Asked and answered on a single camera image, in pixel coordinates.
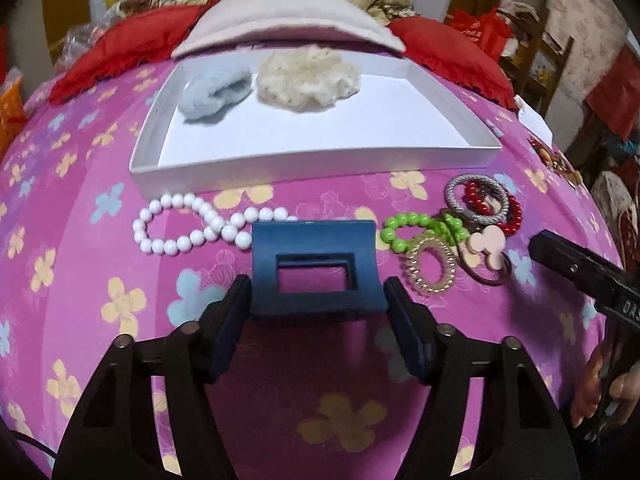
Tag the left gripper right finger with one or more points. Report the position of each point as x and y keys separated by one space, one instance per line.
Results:
x=488 y=413

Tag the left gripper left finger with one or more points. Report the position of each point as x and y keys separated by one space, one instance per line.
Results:
x=112 y=433

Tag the silver mesh bangle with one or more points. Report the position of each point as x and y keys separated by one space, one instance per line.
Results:
x=479 y=198

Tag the blue hair claw clip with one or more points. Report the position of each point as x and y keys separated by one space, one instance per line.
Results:
x=315 y=269

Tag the small trinkets on bed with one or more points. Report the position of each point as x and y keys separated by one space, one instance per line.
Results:
x=556 y=162

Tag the white paper card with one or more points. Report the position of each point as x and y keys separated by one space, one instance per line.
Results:
x=531 y=120

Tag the red shopping bag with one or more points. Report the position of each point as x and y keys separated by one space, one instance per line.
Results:
x=490 y=31

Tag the red ruffled pillow right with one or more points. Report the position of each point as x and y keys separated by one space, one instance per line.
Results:
x=450 y=55

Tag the red ruffled pillow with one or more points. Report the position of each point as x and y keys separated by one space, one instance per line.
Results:
x=148 y=37
x=450 y=55

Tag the orange plastic basket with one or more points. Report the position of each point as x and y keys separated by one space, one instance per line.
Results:
x=12 y=115

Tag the white shallow tray box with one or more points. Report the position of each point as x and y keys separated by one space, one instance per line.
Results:
x=402 y=119

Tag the light blue fluffy scrunchie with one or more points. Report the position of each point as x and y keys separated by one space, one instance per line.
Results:
x=217 y=88

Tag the cream lace scrunchie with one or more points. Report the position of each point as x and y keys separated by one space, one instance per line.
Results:
x=310 y=78

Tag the clear plastic bags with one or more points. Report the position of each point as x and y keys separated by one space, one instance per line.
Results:
x=79 y=40

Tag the red ruffled pillow left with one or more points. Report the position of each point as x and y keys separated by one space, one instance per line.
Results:
x=148 y=37

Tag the white fleece pillow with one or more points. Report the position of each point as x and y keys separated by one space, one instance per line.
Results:
x=237 y=21

